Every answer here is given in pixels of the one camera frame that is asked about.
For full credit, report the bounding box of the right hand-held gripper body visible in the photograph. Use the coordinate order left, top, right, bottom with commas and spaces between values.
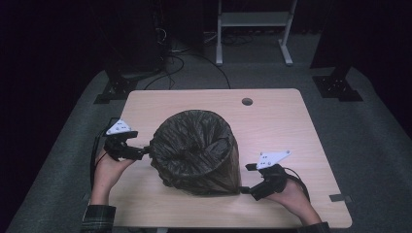
250, 150, 292, 202

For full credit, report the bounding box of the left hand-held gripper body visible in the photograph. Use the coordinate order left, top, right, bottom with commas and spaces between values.
103, 119, 144, 162

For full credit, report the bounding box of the black plastic garbage bag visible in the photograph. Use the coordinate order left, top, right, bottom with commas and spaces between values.
149, 109, 243, 197

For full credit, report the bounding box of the person's right hand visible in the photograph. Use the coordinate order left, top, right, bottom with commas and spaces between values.
265, 179, 313, 216

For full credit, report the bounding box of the person's left hand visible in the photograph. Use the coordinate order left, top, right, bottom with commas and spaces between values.
93, 148, 136, 192

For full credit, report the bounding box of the black stand base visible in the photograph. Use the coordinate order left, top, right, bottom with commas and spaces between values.
311, 66, 363, 103
93, 69, 139, 105

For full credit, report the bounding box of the dark cabinet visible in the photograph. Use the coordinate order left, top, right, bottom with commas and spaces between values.
106, 0, 166, 74

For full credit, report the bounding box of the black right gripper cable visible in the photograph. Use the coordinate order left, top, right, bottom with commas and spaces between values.
283, 166, 311, 202

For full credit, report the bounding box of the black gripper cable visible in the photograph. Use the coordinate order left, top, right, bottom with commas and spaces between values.
283, 166, 311, 202
89, 127, 113, 190

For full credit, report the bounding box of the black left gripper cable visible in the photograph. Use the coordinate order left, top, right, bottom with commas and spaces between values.
89, 127, 113, 190

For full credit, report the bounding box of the looped black floor cable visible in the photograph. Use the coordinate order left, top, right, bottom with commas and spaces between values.
144, 54, 186, 90

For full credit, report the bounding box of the long black floor cable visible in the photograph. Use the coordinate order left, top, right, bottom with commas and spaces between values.
190, 52, 231, 90

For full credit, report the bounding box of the tangle of black cables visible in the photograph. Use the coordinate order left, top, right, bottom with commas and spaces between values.
203, 30, 257, 47

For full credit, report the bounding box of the white metal stand frame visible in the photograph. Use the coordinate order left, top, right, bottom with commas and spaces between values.
215, 0, 298, 67

